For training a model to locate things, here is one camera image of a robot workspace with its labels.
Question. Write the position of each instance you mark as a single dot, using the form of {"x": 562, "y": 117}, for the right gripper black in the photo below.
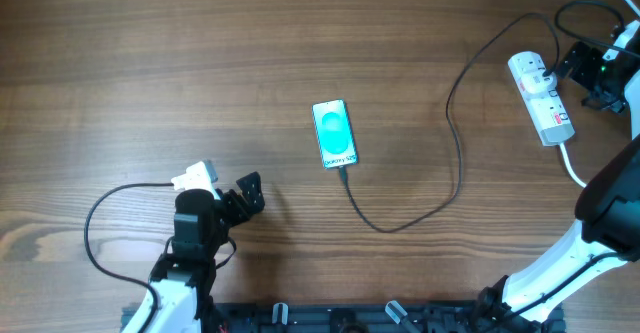
{"x": 580, "y": 73}

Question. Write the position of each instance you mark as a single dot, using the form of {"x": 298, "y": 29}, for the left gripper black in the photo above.
{"x": 253, "y": 198}

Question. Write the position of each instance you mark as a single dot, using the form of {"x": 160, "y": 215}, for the white power strip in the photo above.
{"x": 547, "y": 112}

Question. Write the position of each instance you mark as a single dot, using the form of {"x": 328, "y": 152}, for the blue Galaxy smartphone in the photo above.
{"x": 334, "y": 134}

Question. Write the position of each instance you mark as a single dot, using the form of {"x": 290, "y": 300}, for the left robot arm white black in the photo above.
{"x": 183, "y": 278}

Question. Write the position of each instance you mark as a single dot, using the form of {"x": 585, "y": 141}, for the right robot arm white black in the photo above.
{"x": 605, "y": 233}

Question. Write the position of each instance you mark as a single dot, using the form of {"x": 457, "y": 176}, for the white USB charger plug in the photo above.
{"x": 535, "y": 82}

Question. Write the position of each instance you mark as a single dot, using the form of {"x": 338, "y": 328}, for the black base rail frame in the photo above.
{"x": 444, "y": 317}

